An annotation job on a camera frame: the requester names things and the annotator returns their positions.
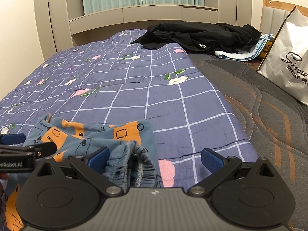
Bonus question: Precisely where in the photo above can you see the blue pants with orange trucks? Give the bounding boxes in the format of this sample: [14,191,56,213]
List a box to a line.
[1,114,163,230]

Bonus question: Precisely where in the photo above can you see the black clothing pile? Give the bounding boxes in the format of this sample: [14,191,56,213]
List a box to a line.
[131,21,262,54]

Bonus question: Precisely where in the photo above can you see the person's left hand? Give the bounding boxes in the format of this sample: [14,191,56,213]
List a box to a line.
[0,174,8,197]

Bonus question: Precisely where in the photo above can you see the grey quilted mattress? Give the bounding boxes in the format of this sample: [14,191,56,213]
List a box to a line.
[189,54,307,230]

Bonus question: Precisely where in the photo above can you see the purple checked floral quilt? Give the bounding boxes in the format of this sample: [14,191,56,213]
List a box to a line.
[1,30,257,188]

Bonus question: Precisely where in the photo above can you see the light blue folded towel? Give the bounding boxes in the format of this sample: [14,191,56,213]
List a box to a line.
[215,33,274,61]

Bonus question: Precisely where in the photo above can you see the white printed shopping bag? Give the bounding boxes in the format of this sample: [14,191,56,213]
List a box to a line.
[257,7,308,105]

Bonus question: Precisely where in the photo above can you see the beige built-in wardrobe unit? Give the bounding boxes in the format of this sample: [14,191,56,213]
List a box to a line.
[33,0,252,59]

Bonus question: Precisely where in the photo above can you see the yellow black package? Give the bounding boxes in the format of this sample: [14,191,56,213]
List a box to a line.
[258,38,274,59]

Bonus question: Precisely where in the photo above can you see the grey padded wooden headboard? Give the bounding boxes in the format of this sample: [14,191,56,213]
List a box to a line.
[260,0,307,34]

